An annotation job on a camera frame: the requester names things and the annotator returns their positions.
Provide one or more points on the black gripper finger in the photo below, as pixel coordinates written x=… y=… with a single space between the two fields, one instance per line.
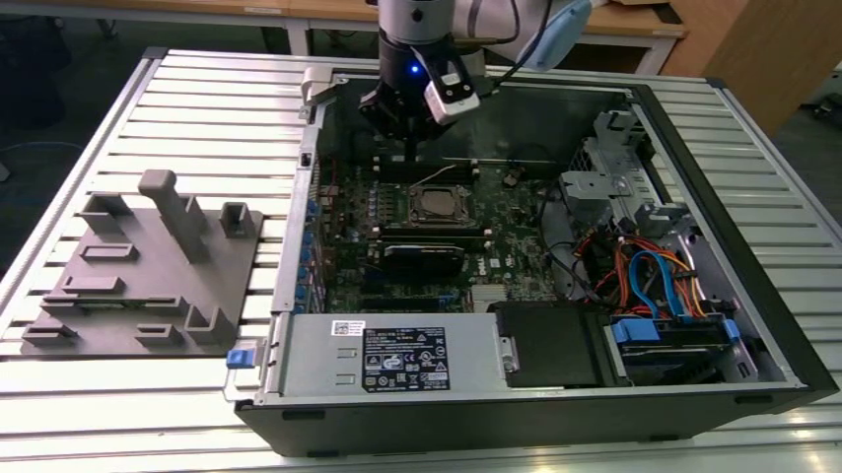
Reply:
x=412 y=148

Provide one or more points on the metal CPU locking lever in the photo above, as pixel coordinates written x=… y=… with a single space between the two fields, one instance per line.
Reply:
x=435 y=176

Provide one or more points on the silver CPU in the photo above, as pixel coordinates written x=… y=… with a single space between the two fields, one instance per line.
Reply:
x=439 y=204

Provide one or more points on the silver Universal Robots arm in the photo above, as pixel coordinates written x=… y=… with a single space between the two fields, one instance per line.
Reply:
x=401 y=24

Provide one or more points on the CPU socket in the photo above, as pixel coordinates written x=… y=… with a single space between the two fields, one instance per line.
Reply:
x=441 y=223

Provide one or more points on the black graphics card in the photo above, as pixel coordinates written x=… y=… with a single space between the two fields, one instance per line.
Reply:
x=420 y=261

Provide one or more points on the green motherboard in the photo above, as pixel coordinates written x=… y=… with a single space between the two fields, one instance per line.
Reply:
x=519 y=246

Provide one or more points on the silver metal drive cage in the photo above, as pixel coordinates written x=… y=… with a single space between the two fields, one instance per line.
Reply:
x=615 y=162

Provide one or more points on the small silver heatsink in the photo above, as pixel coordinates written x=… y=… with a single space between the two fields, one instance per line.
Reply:
x=489 y=291

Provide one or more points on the wooden desk white legs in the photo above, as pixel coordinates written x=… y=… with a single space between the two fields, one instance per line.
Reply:
x=197 y=6
x=624 y=27

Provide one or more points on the silver power supply unit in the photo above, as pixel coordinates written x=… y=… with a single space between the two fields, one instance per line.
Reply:
x=308 y=355

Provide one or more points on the black drive bay box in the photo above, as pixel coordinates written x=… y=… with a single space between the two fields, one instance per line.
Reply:
x=552 y=345

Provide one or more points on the grey parts rack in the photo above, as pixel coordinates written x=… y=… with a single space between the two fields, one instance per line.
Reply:
x=150 y=256

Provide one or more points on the hard disk in blue carrier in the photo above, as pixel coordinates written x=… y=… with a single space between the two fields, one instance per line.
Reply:
x=631 y=332

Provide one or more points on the blue case latch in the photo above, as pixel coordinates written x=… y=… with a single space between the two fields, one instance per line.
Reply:
x=237 y=358

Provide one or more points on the brown wooden cabinet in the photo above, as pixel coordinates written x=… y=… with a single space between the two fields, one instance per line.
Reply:
x=756 y=49

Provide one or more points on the black open PC case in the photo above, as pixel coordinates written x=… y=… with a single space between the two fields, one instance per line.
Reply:
x=591 y=428

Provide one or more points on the dark wheeled equipment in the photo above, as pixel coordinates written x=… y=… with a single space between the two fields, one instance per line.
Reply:
x=830 y=106

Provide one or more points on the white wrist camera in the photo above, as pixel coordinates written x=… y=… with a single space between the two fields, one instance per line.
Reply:
x=453 y=98

